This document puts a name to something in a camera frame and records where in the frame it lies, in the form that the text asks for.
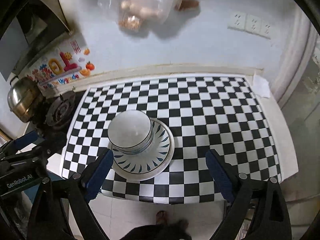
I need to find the clear plastic bag with eggs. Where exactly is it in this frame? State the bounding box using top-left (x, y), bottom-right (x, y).
top-left (98, 0), bottom-right (178, 32)

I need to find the person's dark clothing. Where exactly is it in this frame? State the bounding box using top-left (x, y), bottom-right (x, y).
top-left (121, 220), bottom-right (192, 239)

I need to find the black gas stove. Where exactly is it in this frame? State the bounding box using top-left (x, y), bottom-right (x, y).
top-left (27, 90), bottom-right (84, 153)

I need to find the colourful wall sticker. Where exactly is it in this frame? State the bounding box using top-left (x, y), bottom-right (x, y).
top-left (25, 35), bottom-right (96, 90)

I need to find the white crumpled tissue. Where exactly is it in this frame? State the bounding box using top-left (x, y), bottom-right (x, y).
top-left (252, 74), bottom-right (271, 98)

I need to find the white bowl blue rim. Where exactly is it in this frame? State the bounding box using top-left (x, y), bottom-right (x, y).
top-left (107, 110), bottom-right (153, 155)

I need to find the glass sliding door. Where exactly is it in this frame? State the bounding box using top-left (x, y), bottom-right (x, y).
top-left (281, 36), bottom-right (319, 200)

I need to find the triple white wall socket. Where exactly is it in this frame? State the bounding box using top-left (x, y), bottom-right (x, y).
top-left (227, 11), bottom-right (272, 40)

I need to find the blue striped white plate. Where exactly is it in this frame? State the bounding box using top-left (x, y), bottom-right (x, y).
top-left (111, 118), bottom-right (173, 174)

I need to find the black range hood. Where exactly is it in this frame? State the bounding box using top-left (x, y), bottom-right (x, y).
top-left (1, 0), bottom-right (71, 80)

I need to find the person's foot in sandal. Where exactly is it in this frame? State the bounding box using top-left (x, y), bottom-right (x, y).
top-left (156, 210), bottom-right (168, 225)

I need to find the black white checkered mat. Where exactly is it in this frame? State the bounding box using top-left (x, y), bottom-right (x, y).
top-left (60, 76), bottom-right (281, 204)

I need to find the plastic bag with red food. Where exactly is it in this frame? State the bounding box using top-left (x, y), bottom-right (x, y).
top-left (174, 0), bottom-right (200, 11)

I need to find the stainless steel pot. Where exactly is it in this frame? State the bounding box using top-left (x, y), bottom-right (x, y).
top-left (7, 75), bottom-right (44, 123)

